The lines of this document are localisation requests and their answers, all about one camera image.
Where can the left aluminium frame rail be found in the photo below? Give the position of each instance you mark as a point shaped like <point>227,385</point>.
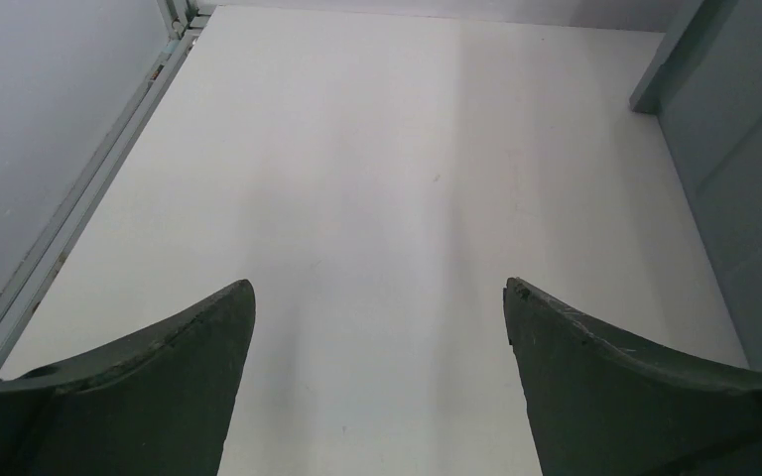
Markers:
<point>38,268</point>

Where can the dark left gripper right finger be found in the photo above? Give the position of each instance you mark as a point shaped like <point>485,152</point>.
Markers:
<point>602,400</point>

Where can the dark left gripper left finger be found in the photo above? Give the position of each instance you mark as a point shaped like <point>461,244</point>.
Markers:
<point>157,401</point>

